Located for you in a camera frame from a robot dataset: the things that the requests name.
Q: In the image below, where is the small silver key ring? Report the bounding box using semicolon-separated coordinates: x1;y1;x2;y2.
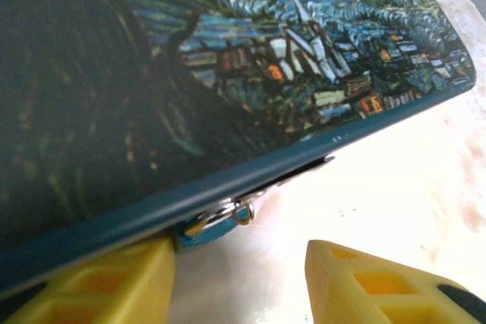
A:
232;201;256;226

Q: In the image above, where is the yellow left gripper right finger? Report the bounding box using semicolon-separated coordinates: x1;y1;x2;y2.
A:
305;239;486;324

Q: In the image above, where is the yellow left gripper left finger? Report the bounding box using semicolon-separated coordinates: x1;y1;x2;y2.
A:
0;238;178;324

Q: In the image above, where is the starry night tin box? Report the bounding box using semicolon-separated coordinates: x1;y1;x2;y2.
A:
0;0;478;298

